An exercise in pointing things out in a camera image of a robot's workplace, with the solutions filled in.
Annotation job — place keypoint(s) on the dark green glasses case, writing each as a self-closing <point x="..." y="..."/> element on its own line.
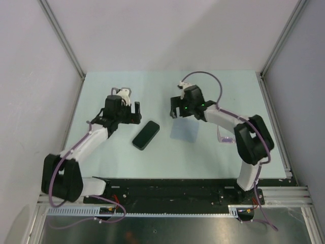
<point x="147" y="133"/>

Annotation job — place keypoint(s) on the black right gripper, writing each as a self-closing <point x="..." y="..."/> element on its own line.
<point x="176" y="102"/>

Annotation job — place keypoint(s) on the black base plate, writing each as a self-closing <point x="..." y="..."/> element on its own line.
<point x="174" y="196"/>

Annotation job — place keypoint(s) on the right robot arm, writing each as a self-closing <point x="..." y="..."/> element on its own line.
<point x="253" y="140"/>

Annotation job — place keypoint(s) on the front aluminium crossbar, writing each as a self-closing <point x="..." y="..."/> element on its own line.
<point x="273" y="197"/>

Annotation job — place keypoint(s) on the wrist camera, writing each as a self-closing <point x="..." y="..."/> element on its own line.
<point x="184" y="84"/>
<point x="125" y="94"/>

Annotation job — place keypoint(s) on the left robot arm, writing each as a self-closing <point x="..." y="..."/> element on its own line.
<point x="62" y="176"/>

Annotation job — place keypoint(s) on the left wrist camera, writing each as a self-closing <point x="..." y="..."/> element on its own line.
<point x="125" y="94"/>

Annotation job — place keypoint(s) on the aluminium frame post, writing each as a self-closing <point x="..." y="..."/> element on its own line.
<point x="288" y="28"/>
<point x="50" y="15"/>

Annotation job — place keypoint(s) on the right aluminium frame post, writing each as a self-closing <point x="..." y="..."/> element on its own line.
<point x="288" y="28"/>

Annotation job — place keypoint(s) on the left aluminium frame post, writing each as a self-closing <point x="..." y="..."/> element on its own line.
<point x="50" y="15"/>

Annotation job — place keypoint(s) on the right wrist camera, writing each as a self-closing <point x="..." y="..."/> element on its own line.
<point x="184" y="84"/>

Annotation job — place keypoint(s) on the pink transparent sunglasses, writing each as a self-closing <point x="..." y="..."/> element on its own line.
<point x="223" y="139"/>

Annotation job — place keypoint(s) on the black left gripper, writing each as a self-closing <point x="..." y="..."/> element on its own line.
<point x="132" y="118"/>

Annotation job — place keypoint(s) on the light blue cleaning cloth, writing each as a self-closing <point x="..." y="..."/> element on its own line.
<point x="185" y="129"/>

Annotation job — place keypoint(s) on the aluminium rail right edge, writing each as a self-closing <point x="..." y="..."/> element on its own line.
<point x="275" y="126"/>

